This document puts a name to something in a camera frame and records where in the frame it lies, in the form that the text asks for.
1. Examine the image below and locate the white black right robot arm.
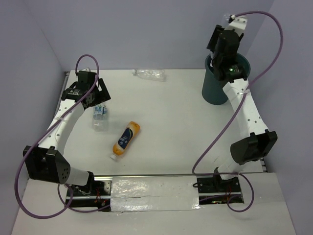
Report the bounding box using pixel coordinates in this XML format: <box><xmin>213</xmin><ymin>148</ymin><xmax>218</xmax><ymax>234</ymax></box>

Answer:
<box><xmin>208</xmin><ymin>25</ymin><xmax>278</xmax><ymax>191</ymax></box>

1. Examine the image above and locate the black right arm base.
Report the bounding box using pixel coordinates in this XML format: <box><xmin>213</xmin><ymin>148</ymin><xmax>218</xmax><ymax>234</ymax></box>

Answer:
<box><xmin>193</xmin><ymin>176</ymin><xmax>241</xmax><ymax>195</ymax></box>

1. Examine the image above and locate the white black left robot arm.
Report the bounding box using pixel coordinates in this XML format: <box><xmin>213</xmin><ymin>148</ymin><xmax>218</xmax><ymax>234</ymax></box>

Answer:
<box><xmin>25</xmin><ymin>70</ymin><xmax>111</xmax><ymax>195</ymax></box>

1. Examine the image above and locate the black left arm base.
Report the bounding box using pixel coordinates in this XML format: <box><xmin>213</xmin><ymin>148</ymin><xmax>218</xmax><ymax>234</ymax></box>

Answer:
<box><xmin>70</xmin><ymin>180</ymin><xmax>112</xmax><ymax>212</ymax></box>

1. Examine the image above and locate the dark green ribbed bin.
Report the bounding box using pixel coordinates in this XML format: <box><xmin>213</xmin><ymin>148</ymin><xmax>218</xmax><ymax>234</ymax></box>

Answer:
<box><xmin>202</xmin><ymin>53</ymin><xmax>250</xmax><ymax>105</ymax></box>

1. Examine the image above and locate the clear bottle blue label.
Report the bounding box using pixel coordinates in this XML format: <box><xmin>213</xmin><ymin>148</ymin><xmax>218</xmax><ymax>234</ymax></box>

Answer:
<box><xmin>92</xmin><ymin>104</ymin><xmax>109</xmax><ymax>131</ymax></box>

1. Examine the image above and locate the orange bottle blue label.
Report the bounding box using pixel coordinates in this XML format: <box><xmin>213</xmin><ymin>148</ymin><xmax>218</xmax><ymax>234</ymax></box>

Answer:
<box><xmin>110</xmin><ymin>121</ymin><xmax>140</xmax><ymax>161</ymax></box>

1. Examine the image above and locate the clear bottle at back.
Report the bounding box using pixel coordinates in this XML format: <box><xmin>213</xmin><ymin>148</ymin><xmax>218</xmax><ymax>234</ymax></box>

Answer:
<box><xmin>133</xmin><ymin>69</ymin><xmax>166</xmax><ymax>82</ymax></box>

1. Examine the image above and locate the white foil covered panel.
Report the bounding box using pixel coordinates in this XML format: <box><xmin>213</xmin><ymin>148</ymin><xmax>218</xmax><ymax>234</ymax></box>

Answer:
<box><xmin>110</xmin><ymin>176</ymin><xmax>200</xmax><ymax>212</ymax></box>

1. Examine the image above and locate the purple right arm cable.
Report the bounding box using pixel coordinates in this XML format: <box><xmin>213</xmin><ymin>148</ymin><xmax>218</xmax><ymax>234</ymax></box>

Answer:
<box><xmin>192</xmin><ymin>10</ymin><xmax>284</xmax><ymax>212</ymax></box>

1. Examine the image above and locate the aluminium table edge rail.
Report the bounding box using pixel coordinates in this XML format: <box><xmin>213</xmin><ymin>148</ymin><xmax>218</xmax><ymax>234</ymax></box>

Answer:
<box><xmin>260</xmin><ymin>158</ymin><xmax>268</xmax><ymax>172</ymax></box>

